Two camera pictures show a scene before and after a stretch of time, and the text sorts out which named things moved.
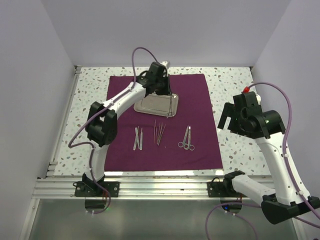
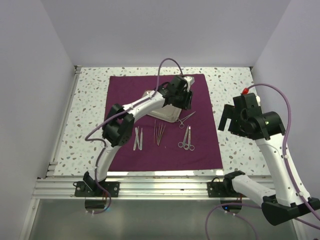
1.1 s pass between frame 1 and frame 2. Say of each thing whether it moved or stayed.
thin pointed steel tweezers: stayed
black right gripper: stayed
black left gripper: moved
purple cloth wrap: stayed
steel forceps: moved
